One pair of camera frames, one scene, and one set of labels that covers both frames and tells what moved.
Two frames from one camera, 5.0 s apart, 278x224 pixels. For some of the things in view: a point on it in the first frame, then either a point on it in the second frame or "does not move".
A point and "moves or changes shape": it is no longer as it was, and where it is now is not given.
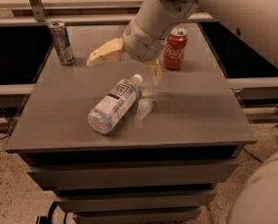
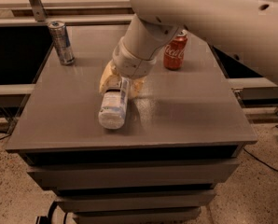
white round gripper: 141,43 -> 130,63
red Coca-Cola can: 174,49 does not move
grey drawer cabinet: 161,163 does not move
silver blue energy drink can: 61,38 does not move
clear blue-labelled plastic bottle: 104,118 moves or changes shape
